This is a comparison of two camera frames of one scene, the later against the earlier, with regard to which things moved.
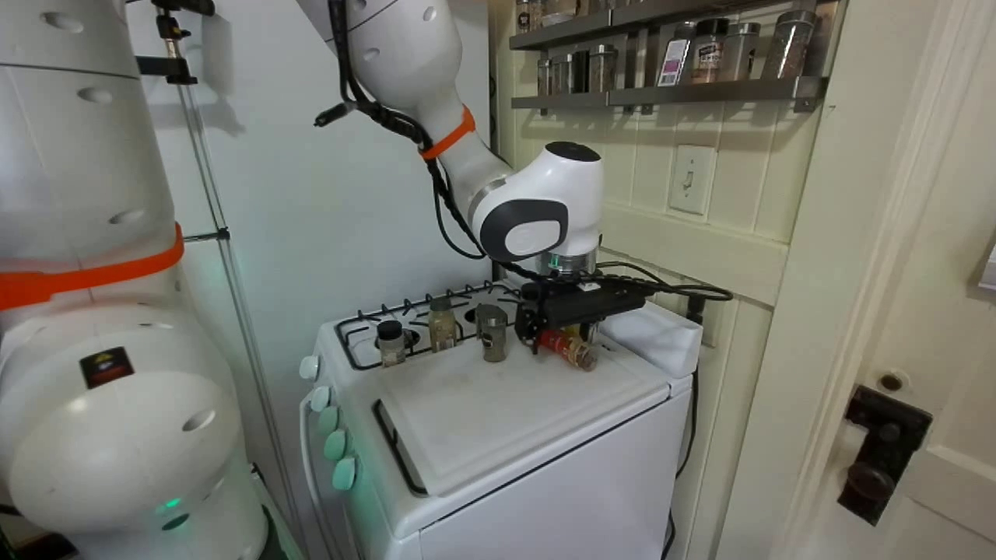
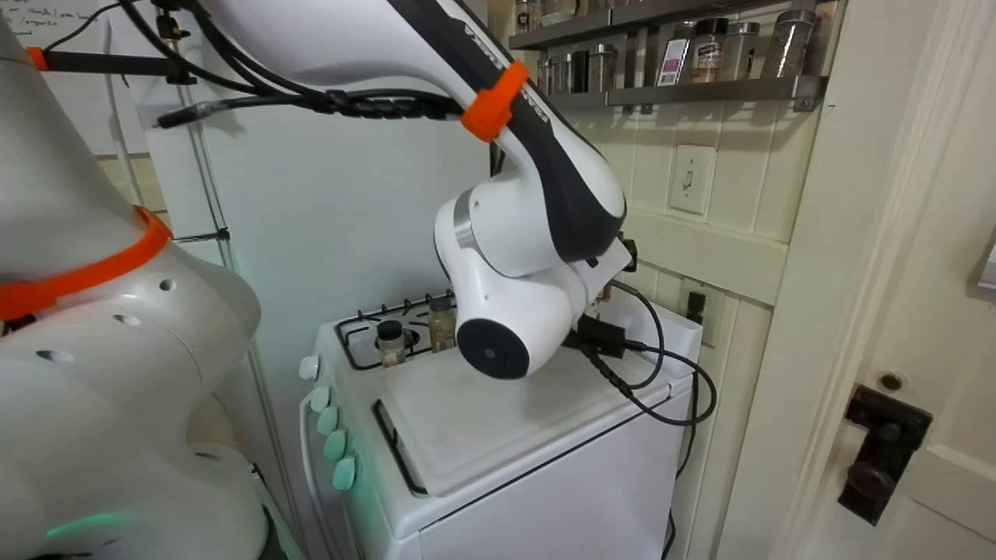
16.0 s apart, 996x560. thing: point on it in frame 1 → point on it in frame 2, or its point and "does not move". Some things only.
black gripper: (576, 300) → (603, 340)
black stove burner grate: (358, 333) does not move
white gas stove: (437, 428) does not move
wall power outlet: (691, 183) does not move
